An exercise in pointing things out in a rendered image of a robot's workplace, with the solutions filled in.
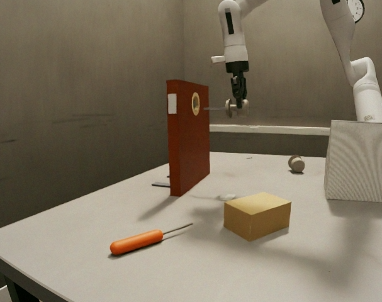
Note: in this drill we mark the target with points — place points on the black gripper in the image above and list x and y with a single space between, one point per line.
238 86

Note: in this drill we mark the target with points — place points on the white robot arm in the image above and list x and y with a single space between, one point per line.
360 74

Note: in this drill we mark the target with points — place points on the orange-handled screwdriver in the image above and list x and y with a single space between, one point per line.
141 240

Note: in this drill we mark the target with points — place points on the cream door knob with square spindle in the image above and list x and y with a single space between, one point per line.
229 109

